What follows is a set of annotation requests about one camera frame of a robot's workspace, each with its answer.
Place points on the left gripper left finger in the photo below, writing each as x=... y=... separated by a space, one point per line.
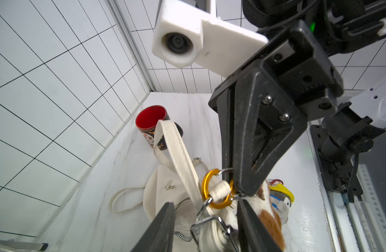
x=159 y=235

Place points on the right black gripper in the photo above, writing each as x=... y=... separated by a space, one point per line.
x=272 y=104

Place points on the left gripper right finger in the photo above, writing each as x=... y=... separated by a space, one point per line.
x=253 y=236

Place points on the brown white plush charm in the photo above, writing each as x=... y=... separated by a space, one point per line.
x=261 y=204

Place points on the yellow grey plush keychain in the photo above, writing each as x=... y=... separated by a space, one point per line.
x=281 y=199

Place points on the cream canvas shoulder bag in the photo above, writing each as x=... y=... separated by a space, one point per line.
x=198 y=227

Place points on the gold carabiner clip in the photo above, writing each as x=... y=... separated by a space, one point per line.
x=220 y=192

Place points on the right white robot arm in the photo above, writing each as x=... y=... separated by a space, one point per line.
x=353 y=36

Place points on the red black skull mug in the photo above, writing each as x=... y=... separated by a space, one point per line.
x=147 y=120

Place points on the steel two-tier dish rack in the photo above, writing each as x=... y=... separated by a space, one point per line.
x=18 y=246

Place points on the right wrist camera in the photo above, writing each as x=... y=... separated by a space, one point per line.
x=212 y=43

